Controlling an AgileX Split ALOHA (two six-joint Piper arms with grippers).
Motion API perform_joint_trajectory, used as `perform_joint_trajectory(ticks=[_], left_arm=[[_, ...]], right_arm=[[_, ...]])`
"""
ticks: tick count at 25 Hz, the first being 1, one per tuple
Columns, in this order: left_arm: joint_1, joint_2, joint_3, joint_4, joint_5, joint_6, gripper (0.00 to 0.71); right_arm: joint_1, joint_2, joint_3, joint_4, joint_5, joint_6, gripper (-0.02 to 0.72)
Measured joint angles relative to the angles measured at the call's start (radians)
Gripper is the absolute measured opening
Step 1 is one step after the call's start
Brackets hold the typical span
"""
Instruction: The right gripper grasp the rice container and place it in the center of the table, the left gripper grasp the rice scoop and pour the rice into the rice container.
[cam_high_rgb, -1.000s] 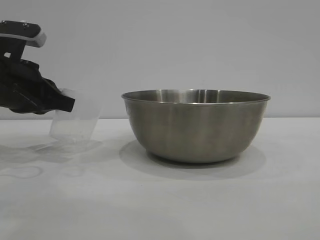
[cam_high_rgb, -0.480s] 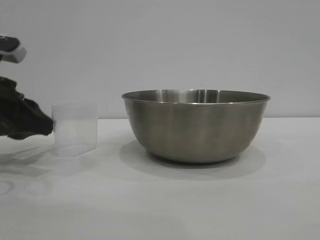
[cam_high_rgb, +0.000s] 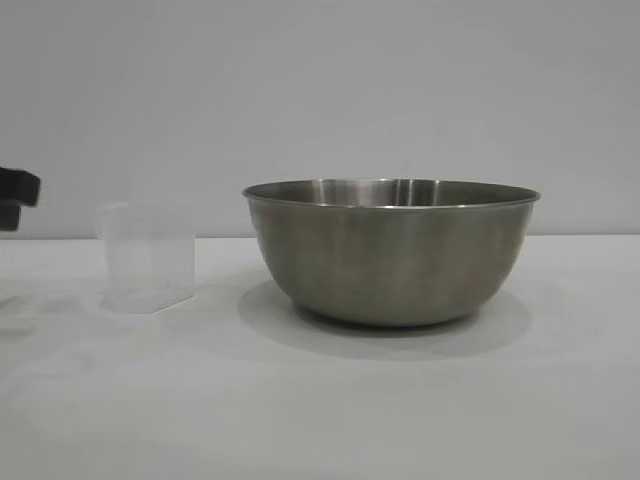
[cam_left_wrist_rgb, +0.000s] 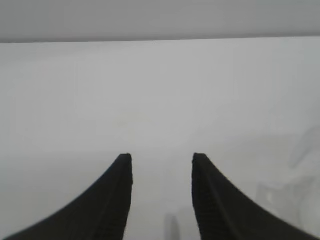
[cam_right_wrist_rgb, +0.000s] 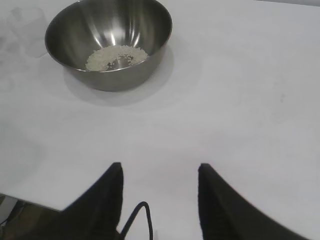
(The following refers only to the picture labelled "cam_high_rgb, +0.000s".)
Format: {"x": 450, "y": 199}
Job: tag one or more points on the stainless steel mixing bowl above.
{"x": 395, "y": 255}

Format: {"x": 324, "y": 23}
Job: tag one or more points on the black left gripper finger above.
{"x": 10, "y": 217}
{"x": 20, "y": 187}

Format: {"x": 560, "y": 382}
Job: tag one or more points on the clear plastic measuring cup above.
{"x": 147, "y": 255}

